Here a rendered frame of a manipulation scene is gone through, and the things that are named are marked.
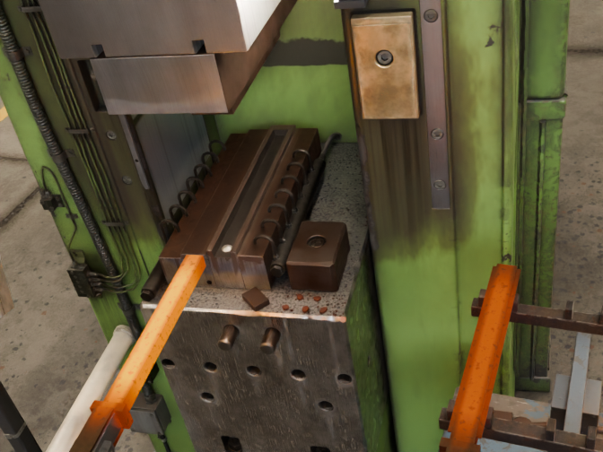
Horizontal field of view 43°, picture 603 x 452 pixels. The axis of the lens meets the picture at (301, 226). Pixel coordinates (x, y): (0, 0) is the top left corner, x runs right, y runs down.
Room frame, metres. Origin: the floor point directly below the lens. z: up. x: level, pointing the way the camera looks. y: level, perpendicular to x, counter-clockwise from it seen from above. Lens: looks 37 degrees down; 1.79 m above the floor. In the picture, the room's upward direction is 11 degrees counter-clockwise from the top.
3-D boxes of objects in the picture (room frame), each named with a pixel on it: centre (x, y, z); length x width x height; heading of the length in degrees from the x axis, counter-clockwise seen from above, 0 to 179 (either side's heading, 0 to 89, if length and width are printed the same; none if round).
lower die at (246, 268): (1.24, 0.09, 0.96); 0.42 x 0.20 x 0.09; 159
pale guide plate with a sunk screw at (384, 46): (1.06, -0.17, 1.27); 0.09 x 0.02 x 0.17; 69
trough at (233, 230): (1.23, 0.07, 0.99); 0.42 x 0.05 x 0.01; 159
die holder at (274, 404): (1.23, 0.04, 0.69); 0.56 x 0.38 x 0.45; 159
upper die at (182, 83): (1.24, 0.09, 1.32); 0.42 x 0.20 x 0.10; 159
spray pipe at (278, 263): (1.17, 0.00, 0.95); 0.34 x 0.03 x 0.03; 159
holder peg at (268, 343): (0.93, 0.09, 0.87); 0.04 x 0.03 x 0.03; 159
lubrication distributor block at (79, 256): (1.29, 0.47, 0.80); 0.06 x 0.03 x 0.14; 69
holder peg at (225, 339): (0.96, 0.16, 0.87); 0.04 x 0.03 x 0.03; 159
